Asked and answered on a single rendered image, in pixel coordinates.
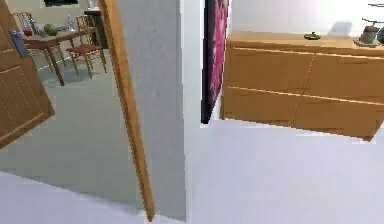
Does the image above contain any pink framed picture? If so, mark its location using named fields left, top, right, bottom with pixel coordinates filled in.
left=200, top=0, right=230, bottom=125

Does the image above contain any light wooden chest of drawers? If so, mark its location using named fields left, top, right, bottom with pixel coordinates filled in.
left=219, top=30, right=384, bottom=142

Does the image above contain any dark cabinet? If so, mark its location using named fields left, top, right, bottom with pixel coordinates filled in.
left=83, top=9, right=110, bottom=50

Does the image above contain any green small dish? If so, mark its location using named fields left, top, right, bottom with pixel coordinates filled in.
left=303, top=31, right=322, bottom=41

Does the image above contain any clear glass bottle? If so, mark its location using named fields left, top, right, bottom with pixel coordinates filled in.
left=66, top=14, right=76, bottom=32

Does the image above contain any brown wooden dining table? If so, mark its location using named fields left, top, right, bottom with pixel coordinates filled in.
left=22, top=25, right=84, bottom=87

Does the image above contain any green round melon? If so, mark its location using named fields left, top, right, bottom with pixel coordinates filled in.
left=43, top=23, right=60, bottom=37

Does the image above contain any dark framed window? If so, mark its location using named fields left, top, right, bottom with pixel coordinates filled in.
left=43, top=0, right=80, bottom=8

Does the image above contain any brown wooden room door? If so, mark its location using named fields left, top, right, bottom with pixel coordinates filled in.
left=0, top=0, right=56, bottom=150

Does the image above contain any brown desk lamp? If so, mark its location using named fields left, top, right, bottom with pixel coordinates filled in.
left=353, top=3, right=384, bottom=48

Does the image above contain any wooden door frame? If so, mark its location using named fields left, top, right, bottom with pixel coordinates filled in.
left=97, top=0, right=157, bottom=223

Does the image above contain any grey door handle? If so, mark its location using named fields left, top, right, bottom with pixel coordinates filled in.
left=8, top=29, right=29, bottom=60

